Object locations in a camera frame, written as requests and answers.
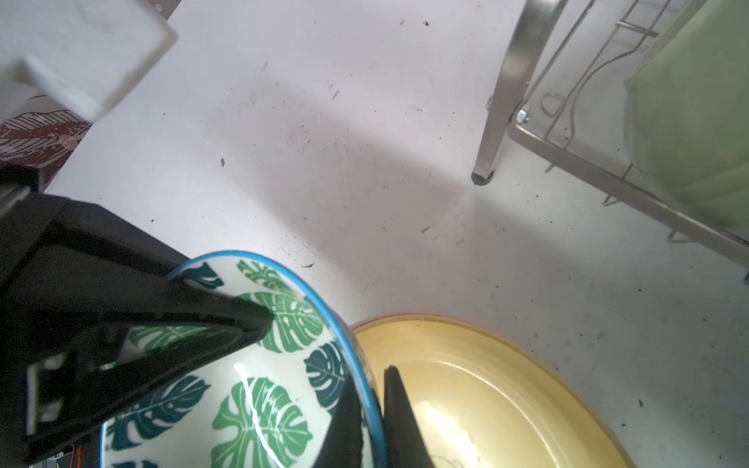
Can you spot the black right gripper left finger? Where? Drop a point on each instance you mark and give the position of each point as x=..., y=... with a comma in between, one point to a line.
x=344, y=442

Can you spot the light green bowl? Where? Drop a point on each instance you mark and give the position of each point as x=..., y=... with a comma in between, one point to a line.
x=686, y=114

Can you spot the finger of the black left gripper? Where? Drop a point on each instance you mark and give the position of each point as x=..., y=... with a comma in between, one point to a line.
x=146, y=327

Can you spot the silver two-tier dish rack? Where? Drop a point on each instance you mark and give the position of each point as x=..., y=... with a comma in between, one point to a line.
x=561, y=94

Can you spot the yellow plate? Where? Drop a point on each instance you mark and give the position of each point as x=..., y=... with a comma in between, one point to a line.
x=481, y=403

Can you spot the pink plate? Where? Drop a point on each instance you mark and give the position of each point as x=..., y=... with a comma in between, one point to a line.
x=434, y=317

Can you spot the green leaf patterned bowl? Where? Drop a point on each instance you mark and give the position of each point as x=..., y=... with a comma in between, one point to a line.
x=269, y=404

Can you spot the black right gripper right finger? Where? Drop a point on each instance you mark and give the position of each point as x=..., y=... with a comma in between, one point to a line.
x=405, y=445

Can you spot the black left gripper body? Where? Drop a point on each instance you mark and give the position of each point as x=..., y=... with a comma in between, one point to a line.
x=73, y=277

